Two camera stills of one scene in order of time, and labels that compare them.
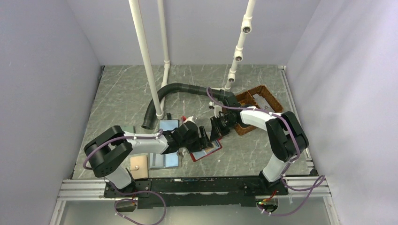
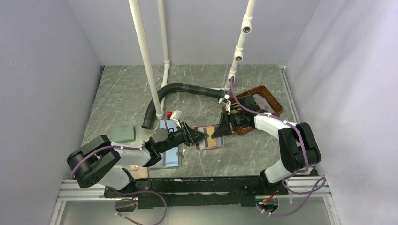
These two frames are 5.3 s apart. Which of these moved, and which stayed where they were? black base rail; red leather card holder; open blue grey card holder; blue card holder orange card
Moved: red leather card holder
Stayed: black base rail; blue card holder orange card; open blue grey card holder
